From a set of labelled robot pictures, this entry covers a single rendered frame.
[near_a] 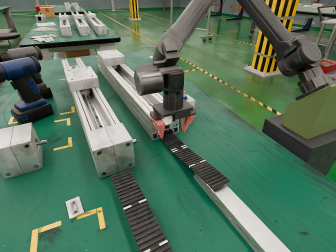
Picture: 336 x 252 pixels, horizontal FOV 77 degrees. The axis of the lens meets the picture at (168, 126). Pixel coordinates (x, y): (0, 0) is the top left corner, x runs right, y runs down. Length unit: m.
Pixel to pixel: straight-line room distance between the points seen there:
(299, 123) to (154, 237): 0.60
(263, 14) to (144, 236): 0.75
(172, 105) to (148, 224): 0.30
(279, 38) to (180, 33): 0.37
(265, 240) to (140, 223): 0.23
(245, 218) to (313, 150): 0.40
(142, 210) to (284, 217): 0.31
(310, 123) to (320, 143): 0.07
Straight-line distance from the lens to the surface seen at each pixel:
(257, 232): 0.48
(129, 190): 0.50
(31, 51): 1.05
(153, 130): 0.68
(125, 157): 0.57
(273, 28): 0.84
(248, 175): 0.61
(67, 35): 2.57
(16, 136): 0.67
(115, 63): 1.16
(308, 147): 0.80
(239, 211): 0.49
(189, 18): 0.67
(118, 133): 0.57
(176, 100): 0.56
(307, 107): 0.80
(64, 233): 0.52
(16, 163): 0.67
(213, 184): 0.51
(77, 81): 0.88
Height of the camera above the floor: 1.20
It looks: 33 degrees down
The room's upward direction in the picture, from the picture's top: straight up
